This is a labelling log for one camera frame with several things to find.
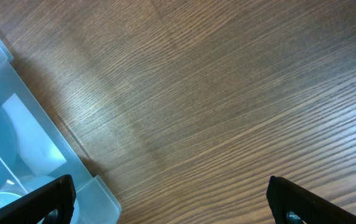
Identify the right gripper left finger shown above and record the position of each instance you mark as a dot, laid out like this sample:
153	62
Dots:
52	203

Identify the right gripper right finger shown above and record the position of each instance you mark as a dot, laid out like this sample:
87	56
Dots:
290	203

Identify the white label in container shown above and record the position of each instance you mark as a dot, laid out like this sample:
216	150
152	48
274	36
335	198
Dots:
35	147

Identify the clear plastic storage container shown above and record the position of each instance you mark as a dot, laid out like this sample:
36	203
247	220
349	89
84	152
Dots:
94	202

